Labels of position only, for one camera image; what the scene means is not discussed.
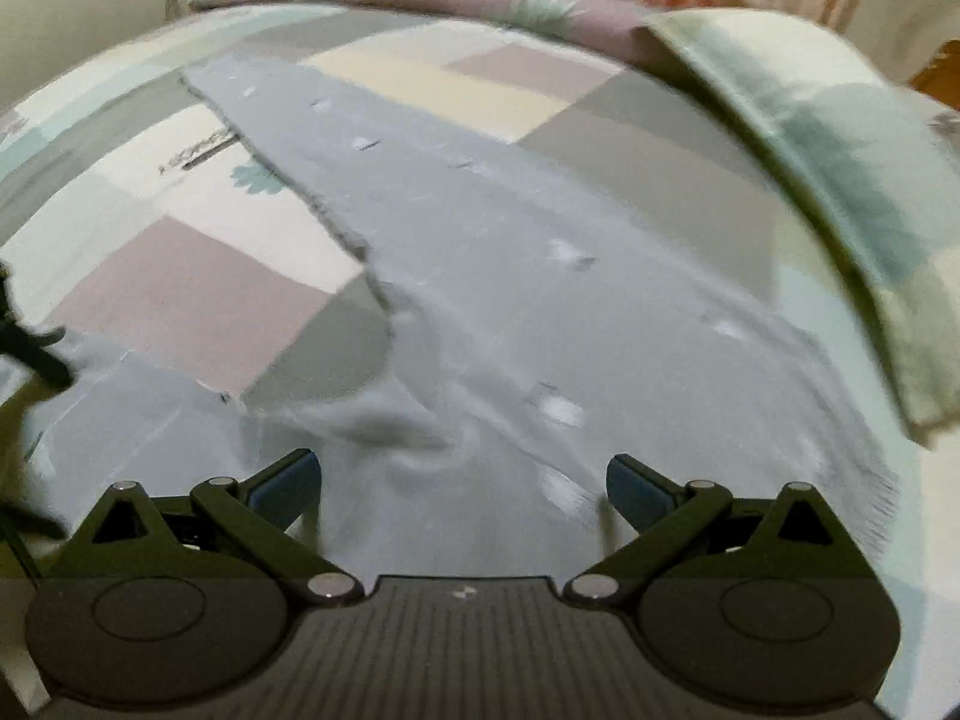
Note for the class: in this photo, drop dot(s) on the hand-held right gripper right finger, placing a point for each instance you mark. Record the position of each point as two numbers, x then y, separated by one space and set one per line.
637 491

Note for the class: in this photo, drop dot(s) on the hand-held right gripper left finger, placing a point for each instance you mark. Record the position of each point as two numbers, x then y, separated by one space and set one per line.
289 487

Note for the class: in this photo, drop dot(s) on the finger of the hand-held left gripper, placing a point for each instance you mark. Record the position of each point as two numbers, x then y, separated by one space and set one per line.
30 349

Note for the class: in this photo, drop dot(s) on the grey patterned sweater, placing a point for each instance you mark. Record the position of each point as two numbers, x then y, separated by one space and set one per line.
562 330

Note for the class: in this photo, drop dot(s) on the checked pillow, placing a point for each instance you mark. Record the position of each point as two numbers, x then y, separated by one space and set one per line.
825 150

